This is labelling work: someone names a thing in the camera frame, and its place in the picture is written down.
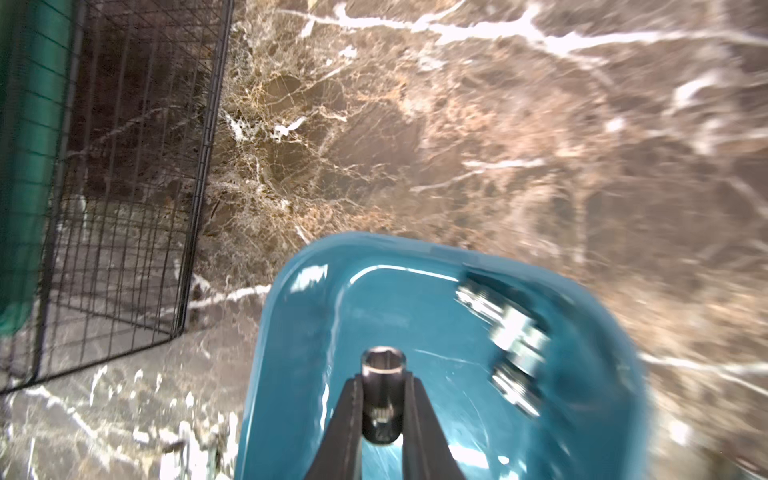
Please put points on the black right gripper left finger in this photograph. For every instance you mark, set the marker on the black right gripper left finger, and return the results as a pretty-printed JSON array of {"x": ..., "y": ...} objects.
[{"x": 339, "y": 455}]

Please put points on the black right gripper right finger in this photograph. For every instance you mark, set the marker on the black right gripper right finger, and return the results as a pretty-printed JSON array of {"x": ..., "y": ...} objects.
[{"x": 425, "y": 450}]

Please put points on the teal plastic storage box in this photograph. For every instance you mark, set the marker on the teal plastic storage box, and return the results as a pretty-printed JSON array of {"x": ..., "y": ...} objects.
[{"x": 350, "y": 292}]

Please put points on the chrome socket four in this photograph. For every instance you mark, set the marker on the chrome socket four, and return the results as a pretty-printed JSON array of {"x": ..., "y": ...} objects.
[{"x": 383, "y": 374}]

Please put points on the chrome socket nine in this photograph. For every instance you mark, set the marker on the chrome socket nine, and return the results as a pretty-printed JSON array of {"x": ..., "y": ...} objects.
[{"x": 517, "y": 389}]

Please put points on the chrome socket six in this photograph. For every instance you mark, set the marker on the chrome socket six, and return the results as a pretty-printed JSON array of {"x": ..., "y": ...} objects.
[{"x": 522, "y": 339}]

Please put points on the chrome socket five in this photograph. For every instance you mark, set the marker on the chrome socket five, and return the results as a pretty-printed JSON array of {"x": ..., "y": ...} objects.
[{"x": 481, "y": 301}]

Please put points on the green fabric bag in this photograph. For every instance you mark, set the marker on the green fabric bag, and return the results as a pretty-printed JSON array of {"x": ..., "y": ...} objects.
[{"x": 36, "y": 38}]

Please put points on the black wire mesh rack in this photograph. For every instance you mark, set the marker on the black wire mesh rack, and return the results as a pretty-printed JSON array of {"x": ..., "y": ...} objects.
[{"x": 128, "y": 187}]

